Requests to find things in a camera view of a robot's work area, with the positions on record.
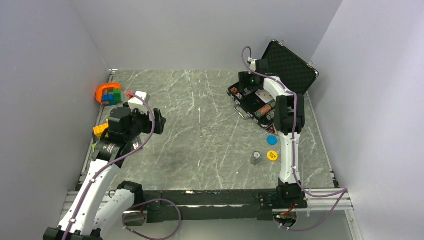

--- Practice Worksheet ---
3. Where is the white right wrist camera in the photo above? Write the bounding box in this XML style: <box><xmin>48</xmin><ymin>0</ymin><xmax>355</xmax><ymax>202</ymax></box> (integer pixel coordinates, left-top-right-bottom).
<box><xmin>247</xmin><ymin>58</ymin><xmax>257</xmax><ymax>72</ymax></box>

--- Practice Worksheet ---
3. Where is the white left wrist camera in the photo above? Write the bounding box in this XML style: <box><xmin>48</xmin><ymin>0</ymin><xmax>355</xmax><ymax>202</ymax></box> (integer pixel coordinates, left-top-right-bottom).
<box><xmin>126</xmin><ymin>91</ymin><xmax>150</xmax><ymax>111</ymax></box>

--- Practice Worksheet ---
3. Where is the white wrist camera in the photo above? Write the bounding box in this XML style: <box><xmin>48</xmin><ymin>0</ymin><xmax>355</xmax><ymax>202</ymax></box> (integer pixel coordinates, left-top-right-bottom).
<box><xmin>247</xmin><ymin>58</ymin><xmax>257</xmax><ymax>72</ymax></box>
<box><xmin>126</xmin><ymin>91</ymin><xmax>150</xmax><ymax>111</ymax></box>

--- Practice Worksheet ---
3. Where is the aluminium frame rail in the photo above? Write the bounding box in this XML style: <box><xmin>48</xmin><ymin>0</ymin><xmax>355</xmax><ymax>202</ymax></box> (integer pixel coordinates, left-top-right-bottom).
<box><xmin>61</xmin><ymin>188</ymin><xmax>355</xmax><ymax>216</ymax></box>

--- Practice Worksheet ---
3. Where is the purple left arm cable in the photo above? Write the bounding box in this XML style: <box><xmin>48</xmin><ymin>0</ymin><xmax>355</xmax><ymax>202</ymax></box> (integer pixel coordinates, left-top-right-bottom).
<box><xmin>62</xmin><ymin>92</ymin><xmax>182</xmax><ymax>240</ymax></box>

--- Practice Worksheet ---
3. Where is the triangular red warning card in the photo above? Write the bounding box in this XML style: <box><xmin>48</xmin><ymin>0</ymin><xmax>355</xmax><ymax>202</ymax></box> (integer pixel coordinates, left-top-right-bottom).
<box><xmin>265</xmin><ymin>124</ymin><xmax>278</xmax><ymax>136</ymax></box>

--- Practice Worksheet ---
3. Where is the yellow toy block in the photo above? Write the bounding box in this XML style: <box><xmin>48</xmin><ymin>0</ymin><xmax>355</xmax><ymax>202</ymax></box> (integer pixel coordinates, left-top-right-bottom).
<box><xmin>93</xmin><ymin>123</ymin><xmax>109</xmax><ymax>138</ymax></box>

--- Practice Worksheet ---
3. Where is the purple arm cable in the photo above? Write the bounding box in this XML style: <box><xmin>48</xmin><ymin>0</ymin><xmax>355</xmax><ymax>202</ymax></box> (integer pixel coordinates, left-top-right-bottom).
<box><xmin>62</xmin><ymin>92</ymin><xmax>182</xmax><ymax>240</ymax></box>
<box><xmin>241</xmin><ymin>46</ymin><xmax>349</xmax><ymax>232</ymax></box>

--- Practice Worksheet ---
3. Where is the blue toy block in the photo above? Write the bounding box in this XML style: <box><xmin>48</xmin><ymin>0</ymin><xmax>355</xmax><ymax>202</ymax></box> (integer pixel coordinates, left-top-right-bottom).
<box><xmin>101</xmin><ymin>94</ymin><xmax>115</xmax><ymax>104</ymax></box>

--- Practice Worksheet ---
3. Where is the blue orange ten chip stack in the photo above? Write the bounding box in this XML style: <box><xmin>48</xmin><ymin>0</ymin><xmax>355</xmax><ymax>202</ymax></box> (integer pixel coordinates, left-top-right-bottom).
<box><xmin>233</xmin><ymin>92</ymin><xmax>244</xmax><ymax>101</ymax></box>

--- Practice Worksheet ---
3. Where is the perforated metal plate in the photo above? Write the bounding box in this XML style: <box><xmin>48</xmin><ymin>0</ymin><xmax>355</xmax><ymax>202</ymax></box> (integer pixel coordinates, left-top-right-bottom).
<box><xmin>129</xmin><ymin>135</ymin><xmax>143</xmax><ymax>155</ymax></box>

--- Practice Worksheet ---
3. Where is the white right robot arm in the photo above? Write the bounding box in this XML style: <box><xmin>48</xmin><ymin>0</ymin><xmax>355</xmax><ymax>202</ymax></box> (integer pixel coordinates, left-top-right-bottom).
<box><xmin>242</xmin><ymin>57</ymin><xmax>305</xmax><ymax>208</ymax></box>

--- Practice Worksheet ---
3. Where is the black poker chip case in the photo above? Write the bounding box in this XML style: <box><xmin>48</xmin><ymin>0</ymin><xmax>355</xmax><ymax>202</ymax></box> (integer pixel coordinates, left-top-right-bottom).
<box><xmin>226</xmin><ymin>39</ymin><xmax>319</xmax><ymax>129</ymax></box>

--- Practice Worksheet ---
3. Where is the blue round button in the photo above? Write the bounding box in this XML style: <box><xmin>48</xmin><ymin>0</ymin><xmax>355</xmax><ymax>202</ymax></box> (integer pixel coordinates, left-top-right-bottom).
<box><xmin>266</xmin><ymin>135</ymin><xmax>278</xmax><ymax>146</ymax></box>

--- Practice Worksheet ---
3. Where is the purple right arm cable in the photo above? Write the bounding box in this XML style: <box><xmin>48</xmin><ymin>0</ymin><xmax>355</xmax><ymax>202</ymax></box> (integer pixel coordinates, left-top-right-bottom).
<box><xmin>241</xmin><ymin>46</ymin><xmax>349</xmax><ymax>232</ymax></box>

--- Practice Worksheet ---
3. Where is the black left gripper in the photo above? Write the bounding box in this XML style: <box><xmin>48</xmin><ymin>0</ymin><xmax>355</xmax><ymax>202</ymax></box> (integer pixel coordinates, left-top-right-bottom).
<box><xmin>124</xmin><ymin>102</ymin><xmax>166</xmax><ymax>142</ymax></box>

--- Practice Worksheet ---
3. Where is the orange plastic bowl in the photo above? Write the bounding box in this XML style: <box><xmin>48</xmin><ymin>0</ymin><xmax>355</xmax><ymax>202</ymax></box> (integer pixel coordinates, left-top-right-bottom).
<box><xmin>95</xmin><ymin>82</ymin><xmax>122</xmax><ymax>106</ymax></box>

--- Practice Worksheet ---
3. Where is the playing cards deck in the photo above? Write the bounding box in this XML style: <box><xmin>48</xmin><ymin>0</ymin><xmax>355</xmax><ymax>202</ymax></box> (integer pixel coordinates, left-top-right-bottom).
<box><xmin>255</xmin><ymin>89</ymin><xmax>274</xmax><ymax>104</ymax></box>

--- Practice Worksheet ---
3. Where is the yellow dealer button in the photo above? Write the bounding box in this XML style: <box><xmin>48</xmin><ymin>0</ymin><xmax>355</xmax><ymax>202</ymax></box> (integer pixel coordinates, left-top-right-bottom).
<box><xmin>266</xmin><ymin>150</ymin><xmax>279</xmax><ymax>162</ymax></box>

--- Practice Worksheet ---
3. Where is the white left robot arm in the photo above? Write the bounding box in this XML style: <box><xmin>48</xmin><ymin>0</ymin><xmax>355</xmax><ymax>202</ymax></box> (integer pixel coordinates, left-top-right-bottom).
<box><xmin>42</xmin><ymin>104</ymin><xmax>167</xmax><ymax>240</ymax></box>

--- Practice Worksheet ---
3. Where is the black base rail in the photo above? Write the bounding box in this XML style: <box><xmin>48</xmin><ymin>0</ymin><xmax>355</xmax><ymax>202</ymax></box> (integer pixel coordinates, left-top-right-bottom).
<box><xmin>114</xmin><ymin>181</ymin><xmax>309</xmax><ymax>223</ymax></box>

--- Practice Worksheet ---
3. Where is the green toy block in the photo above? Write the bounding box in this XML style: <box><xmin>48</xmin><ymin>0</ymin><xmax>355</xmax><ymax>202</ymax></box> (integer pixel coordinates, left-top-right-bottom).
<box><xmin>112</xmin><ymin>88</ymin><xmax>122</xmax><ymax>103</ymax></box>

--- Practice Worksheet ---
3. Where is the red poker chip stack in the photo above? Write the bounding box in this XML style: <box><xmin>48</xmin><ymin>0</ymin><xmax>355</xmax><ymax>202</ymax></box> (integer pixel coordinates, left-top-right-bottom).
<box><xmin>257</xmin><ymin>103</ymin><xmax>273</xmax><ymax>116</ymax></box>

